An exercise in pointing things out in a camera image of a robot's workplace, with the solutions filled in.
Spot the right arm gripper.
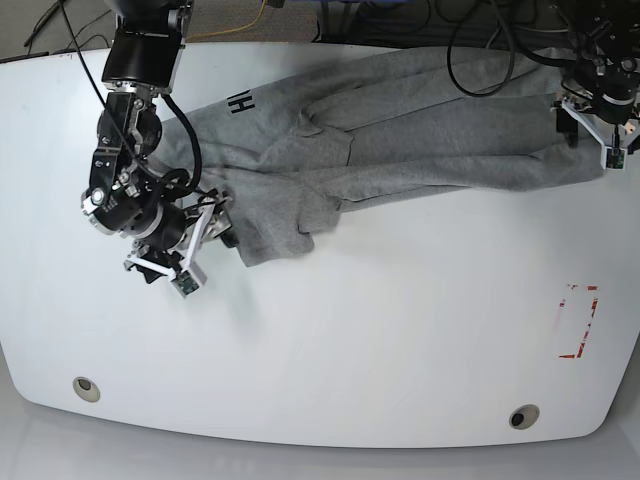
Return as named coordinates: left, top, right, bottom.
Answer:
left=122, top=189, right=239, bottom=284

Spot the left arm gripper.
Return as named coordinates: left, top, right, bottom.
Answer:
left=552, top=92, right=639, bottom=155

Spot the grey t-shirt with black lettering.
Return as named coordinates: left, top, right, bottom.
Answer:
left=188, top=47, right=604, bottom=267

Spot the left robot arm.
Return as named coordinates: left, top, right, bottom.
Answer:
left=446, top=1, right=639, bottom=170

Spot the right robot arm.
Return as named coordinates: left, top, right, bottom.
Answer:
left=82, top=1, right=237, bottom=296

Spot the red tape rectangle marking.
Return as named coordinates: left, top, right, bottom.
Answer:
left=553, top=284, right=600, bottom=360

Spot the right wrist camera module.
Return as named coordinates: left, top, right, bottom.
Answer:
left=171, top=265, right=207, bottom=299

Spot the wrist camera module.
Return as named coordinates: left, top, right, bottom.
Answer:
left=601, top=146, right=627, bottom=171
left=171, top=265, right=207, bottom=299

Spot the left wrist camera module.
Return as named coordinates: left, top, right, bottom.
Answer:
left=601, top=146, right=627, bottom=171

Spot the left table cable grommet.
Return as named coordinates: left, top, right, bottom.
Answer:
left=73, top=377, right=101, bottom=403

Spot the table cable grommet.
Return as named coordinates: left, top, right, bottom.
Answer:
left=509, top=404, right=540, bottom=430
left=73, top=377, right=101, bottom=403

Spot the yellow cable on floor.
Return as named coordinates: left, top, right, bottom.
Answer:
left=187, top=0, right=266, bottom=44

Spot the right table cable grommet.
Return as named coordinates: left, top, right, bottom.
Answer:
left=509, top=404, right=540, bottom=430

